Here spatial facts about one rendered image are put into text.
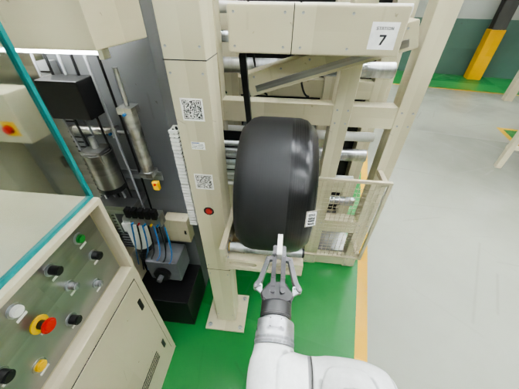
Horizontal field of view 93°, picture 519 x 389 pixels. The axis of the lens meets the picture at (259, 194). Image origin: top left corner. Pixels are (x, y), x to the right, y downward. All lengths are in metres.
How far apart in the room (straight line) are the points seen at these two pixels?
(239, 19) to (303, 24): 0.22
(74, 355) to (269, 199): 0.80
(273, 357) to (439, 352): 1.74
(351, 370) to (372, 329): 1.51
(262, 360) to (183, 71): 0.78
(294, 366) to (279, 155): 0.56
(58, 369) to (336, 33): 1.41
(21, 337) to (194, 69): 0.87
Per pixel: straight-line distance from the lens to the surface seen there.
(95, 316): 1.15
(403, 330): 2.20
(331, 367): 0.60
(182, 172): 1.03
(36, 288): 0.95
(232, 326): 1.95
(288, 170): 0.79
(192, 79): 0.85
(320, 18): 1.04
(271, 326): 0.62
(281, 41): 1.04
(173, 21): 0.83
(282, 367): 0.59
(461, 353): 2.32
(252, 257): 1.17
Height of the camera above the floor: 1.80
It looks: 39 degrees down
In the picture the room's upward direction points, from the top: 1 degrees clockwise
